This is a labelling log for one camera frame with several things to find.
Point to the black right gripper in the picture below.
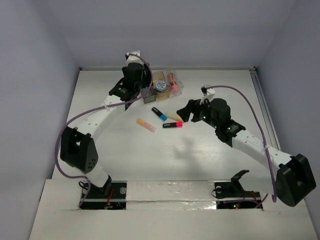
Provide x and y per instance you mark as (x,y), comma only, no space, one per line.
(185,112)

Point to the orange pink highlighter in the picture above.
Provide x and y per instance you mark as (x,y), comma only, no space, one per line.
(146,125)

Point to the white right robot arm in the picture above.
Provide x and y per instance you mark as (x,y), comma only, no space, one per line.
(291,178)

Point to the black blue highlighter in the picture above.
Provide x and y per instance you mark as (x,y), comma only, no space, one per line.
(159,114)

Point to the clear plastic bin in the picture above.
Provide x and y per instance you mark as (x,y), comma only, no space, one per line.
(179,83)

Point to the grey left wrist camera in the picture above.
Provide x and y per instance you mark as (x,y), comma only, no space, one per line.
(133,57)

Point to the yellow highlighter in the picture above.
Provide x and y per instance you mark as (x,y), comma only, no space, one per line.
(174,117)

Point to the white foam front board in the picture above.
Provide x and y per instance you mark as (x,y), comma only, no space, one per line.
(58,218)

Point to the smoky grey plastic bin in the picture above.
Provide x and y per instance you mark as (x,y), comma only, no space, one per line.
(149,95)

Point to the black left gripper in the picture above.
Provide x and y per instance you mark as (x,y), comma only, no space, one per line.
(137,85)

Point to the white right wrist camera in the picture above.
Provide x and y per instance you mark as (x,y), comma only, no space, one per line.
(208,93)

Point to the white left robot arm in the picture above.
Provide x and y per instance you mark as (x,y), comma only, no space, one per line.
(77,144)

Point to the blue white round jar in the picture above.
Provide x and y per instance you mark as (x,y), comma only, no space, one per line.
(160,86)

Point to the black pink highlighter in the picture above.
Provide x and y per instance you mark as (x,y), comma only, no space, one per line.
(172,125)

